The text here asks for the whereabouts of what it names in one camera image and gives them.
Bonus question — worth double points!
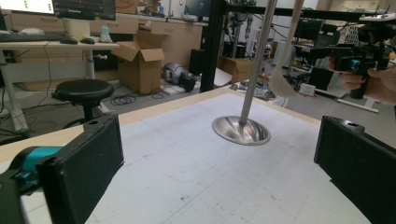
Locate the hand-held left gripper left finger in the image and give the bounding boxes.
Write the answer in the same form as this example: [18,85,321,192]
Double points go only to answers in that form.
[36,113,125,224]

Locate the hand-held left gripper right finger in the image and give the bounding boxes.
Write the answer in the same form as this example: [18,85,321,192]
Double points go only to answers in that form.
[313,115,396,224]

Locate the beige cloth strip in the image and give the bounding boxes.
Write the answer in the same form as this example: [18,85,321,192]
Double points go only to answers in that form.
[269,0,306,99]

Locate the metal pole stand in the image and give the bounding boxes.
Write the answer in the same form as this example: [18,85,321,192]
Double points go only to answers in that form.
[212,0,278,147]

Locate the small white box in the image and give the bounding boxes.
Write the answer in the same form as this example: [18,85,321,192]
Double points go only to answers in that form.
[298,82,318,97]

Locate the black round stool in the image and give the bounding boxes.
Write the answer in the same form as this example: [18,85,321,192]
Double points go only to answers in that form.
[54,78,116,123]

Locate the small closed cardboard box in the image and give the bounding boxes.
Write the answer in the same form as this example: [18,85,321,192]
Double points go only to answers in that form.
[216,55,254,85]

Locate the tall open cardboard box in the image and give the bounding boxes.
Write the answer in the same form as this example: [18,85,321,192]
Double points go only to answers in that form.
[110,30,166,96]

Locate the light wooden desk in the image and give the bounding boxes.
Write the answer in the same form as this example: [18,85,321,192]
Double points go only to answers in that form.
[0,40,121,133]

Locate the grey round device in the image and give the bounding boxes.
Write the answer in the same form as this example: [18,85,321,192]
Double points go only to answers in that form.
[163,62,198,93]

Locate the pale blue bottle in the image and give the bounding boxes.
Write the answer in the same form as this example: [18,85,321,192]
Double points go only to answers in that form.
[99,25,113,44]

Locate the black keyboard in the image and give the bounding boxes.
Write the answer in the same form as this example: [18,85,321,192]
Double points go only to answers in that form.
[0,31,68,43]

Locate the wooden cabinets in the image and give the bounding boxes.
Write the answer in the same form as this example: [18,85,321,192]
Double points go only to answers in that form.
[89,12,204,77]

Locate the white object on desk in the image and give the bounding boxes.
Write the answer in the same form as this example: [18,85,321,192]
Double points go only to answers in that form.
[18,27,47,36]

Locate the computer monitor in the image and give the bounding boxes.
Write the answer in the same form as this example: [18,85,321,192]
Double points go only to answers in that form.
[0,0,117,21]

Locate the black frame beam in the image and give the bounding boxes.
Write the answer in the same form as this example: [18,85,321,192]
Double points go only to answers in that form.
[228,5,396,23]

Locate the coiled black cable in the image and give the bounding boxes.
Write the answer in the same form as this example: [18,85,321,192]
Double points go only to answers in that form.
[109,91,138,107]

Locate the black frame post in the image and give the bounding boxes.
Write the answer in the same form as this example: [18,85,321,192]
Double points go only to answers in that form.
[200,0,231,93]

